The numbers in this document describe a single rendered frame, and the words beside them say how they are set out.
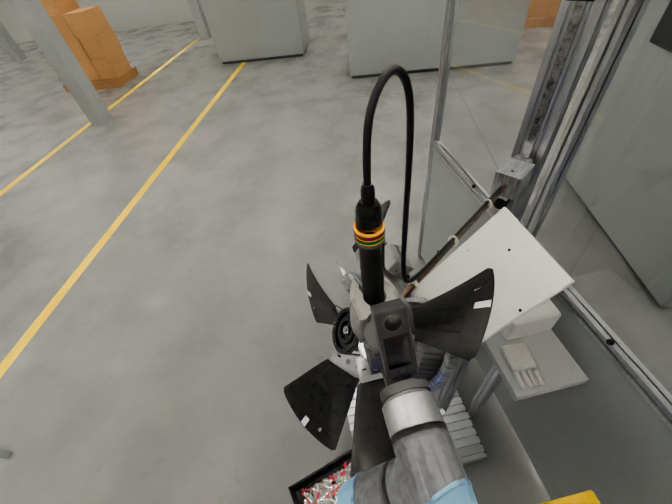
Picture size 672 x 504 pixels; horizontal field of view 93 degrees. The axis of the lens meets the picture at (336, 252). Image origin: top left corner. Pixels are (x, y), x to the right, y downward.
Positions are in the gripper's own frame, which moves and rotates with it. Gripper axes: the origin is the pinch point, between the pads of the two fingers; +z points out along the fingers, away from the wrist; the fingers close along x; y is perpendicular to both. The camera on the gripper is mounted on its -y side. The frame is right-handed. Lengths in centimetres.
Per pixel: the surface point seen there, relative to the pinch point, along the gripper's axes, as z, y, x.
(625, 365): -12, 50, 70
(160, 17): 1342, 138, -347
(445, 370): -5.5, 37.4, 17.5
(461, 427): 1, 141, 45
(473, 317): -7.8, 7.7, 17.4
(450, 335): -9.3, 9.6, 12.6
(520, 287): 2.8, 19.9, 37.3
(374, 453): -20.0, 32.6, -5.3
